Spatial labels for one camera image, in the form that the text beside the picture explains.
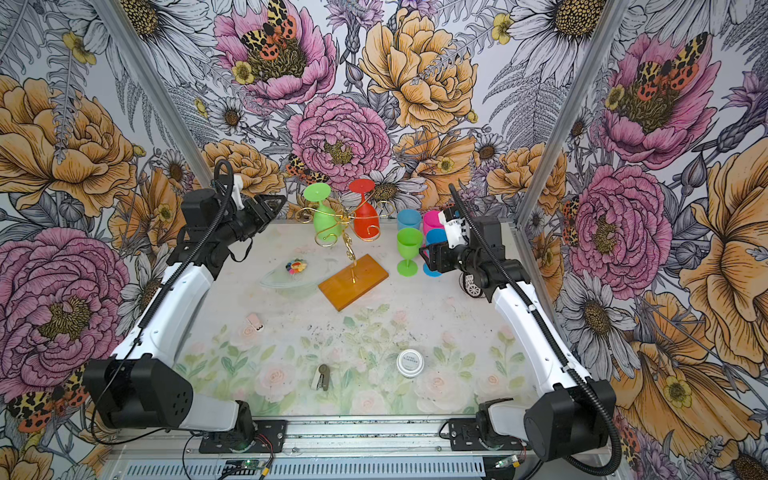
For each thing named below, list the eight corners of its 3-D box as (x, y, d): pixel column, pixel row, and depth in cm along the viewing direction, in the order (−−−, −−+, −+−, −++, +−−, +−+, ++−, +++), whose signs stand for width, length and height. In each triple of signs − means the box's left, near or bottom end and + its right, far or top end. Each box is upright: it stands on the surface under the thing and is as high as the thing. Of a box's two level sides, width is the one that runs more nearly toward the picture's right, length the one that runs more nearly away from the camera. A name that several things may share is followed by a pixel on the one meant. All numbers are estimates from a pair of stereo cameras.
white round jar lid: (396, 382, 84) (397, 373, 78) (396, 359, 88) (396, 349, 83) (423, 382, 84) (425, 374, 78) (421, 359, 88) (423, 349, 83)
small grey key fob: (313, 390, 83) (311, 387, 81) (316, 367, 87) (314, 364, 85) (328, 390, 83) (327, 387, 81) (331, 367, 87) (330, 364, 85)
